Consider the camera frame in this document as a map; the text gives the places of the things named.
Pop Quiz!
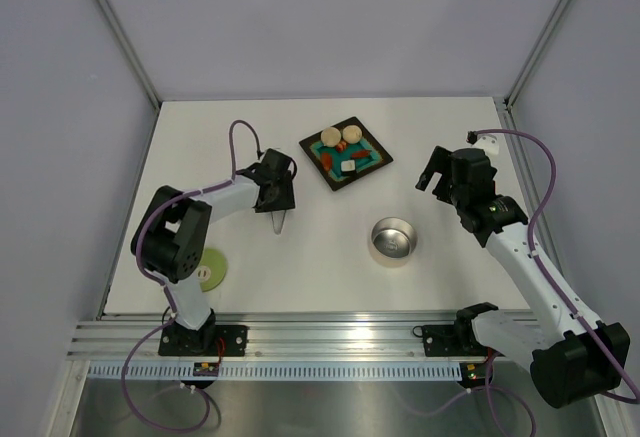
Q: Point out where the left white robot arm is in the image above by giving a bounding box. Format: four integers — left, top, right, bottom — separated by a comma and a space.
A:
131, 149, 297, 357

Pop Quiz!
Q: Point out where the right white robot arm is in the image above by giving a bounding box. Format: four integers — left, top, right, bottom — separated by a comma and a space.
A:
416, 146, 630, 408

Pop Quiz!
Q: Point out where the orange sausage piece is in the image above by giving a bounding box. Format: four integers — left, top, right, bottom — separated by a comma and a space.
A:
321, 152, 334, 172

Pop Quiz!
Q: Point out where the stainless steel bowl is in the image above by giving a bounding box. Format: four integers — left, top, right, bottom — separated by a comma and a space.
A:
370, 217, 418, 262

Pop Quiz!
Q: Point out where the left round bread bun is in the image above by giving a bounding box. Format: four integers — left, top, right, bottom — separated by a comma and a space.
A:
320, 127, 342, 148

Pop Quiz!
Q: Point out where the round bread bun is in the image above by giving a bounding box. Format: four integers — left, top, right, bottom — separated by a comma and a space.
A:
320, 127, 342, 148
342, 125, 363, 145

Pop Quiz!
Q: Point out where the green round lid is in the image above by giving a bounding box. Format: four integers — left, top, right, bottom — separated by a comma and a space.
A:
195, 248, 228, 292

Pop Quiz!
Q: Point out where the right round bread bun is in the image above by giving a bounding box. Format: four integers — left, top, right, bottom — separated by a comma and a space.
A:
342, 125, 363, 145

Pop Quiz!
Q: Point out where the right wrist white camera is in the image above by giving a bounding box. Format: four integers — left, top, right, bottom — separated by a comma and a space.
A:
467, 131, 500, 156

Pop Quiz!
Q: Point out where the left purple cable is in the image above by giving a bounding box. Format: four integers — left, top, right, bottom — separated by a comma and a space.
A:
120, 119, 266, 430

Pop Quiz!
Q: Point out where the purple cable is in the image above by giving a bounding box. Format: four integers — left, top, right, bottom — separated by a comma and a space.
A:
120, 119, 266, 430
394, 129, 640, 437

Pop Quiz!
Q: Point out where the aluminium rail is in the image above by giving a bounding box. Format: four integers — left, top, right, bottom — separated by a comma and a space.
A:
67, 310, 539, 362

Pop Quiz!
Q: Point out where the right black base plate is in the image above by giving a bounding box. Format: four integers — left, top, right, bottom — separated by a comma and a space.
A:
411, 324, 496, 359

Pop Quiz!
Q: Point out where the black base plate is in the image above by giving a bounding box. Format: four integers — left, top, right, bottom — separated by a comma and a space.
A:
158, 324, 248, 357
411, 324, 496, 359

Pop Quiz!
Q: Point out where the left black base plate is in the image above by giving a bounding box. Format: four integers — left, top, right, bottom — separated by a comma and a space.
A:
158, 324, 248, 357

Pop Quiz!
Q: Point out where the white slotted cable duct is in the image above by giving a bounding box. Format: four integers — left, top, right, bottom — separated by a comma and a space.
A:
88, 361, 462, 382

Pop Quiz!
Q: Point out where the right aluminium frame post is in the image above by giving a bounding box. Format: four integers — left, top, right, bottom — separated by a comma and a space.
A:
503, 0, 574, 112

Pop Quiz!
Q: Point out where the aluminium frame post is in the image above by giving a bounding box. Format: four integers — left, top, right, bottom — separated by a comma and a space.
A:
93, 0, 162, 112
503, 0, 574, 112

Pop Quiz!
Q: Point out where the left aluminium frame post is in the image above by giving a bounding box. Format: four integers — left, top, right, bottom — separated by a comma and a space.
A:
93, 0, 162, 112

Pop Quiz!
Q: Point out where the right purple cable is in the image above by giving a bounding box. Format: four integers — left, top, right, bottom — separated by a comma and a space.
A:
394, 129, 640, 437

